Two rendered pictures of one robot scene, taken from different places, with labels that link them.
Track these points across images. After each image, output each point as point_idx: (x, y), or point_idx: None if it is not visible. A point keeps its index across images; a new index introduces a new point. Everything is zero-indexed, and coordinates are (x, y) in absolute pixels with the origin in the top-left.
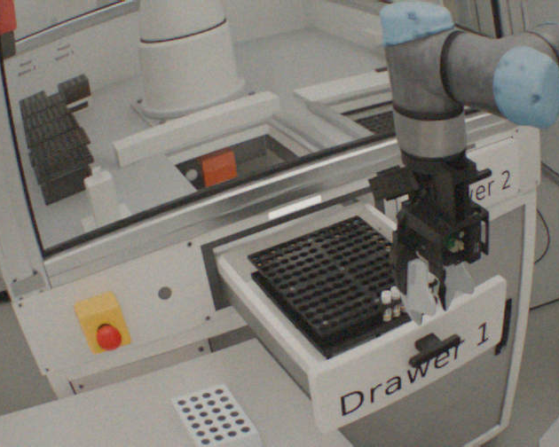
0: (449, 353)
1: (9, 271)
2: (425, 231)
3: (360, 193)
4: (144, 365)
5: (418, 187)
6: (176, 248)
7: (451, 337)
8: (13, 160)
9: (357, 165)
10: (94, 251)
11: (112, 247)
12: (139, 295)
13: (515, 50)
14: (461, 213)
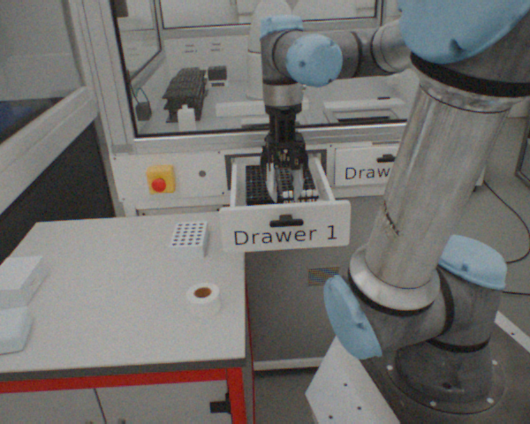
0: (305, 234)
1: (111, 139)
2: (267, 145)
3: (313, 152)
4: (185, 211)
5: (272, 124)
6: (211, 153)
7: (298, 219)
8: (121, 79)
9: (313, 136)
10: (166, 141)
11: (176, 142)
12: (188, 171)
13: (306, 35)
14: (285, 139)
